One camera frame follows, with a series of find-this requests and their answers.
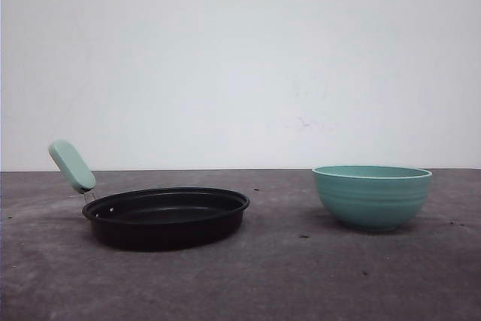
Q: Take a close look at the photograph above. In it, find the black frying pan green handle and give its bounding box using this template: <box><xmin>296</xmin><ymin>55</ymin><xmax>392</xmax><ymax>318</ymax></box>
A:
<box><xmin>48</xmin><ymin>140</ymin><xmax>250</xmax><ymax>251</ymax></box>

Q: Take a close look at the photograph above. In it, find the teal ceramic bowl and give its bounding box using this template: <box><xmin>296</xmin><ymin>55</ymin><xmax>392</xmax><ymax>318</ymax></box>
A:
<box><xmin>312</xmin><ymin>165</ymin><xmax>432</xmax><ymax>232</ymax></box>

